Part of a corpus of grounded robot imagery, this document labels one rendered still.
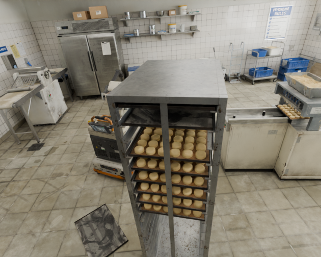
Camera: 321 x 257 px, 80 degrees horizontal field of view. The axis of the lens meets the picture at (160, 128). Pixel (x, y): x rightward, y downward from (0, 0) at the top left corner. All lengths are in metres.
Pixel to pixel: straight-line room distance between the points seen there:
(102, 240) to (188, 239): 0.94
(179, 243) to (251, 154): 1.50
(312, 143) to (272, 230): 1.10
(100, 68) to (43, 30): 2.07
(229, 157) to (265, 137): 0.53
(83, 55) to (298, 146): 5.01
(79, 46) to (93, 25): 0.63
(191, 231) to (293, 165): 1.57
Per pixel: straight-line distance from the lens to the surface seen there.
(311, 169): 3.15
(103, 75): 5.67
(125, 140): 0.94
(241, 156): 2.89
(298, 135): 2.69
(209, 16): 6.49
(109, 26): 5.47
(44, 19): 6.87
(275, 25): 7.31
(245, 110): 2.85
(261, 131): 2.72
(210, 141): 0.90
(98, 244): 2.48
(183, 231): 2.25
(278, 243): 2.57
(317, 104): 2.57
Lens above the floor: 2.10
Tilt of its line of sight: 32 degrees down
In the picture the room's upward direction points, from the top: 5 degrees counter-clockwise
